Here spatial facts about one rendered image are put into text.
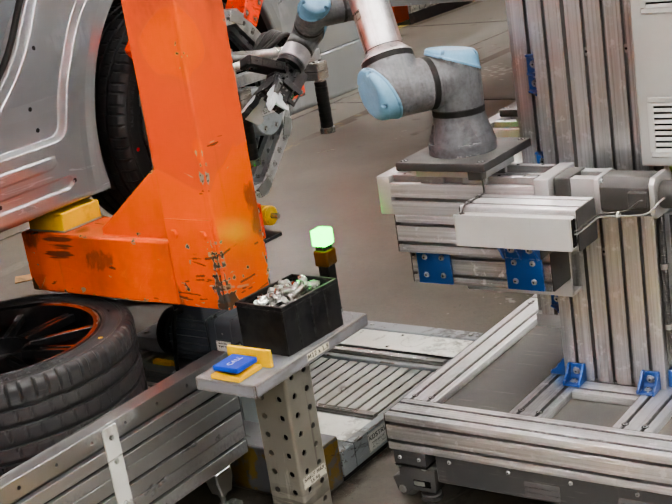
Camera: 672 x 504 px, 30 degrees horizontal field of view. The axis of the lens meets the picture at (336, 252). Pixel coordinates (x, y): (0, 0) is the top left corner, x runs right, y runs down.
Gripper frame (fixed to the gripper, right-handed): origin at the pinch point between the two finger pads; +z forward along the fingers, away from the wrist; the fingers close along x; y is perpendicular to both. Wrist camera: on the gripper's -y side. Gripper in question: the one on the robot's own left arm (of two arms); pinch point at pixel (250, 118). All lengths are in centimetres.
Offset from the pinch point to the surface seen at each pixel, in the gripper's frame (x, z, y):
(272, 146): 49, -29, 27
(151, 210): 11.1, 30.5, -6.1
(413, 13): 568, -564, 277
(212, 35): -19.2, 2.1, -23.7
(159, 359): 76, 35, 38
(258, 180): 51, -18, 29
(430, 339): 38, -6, 96
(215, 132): -13.6, 17.6, -10.0
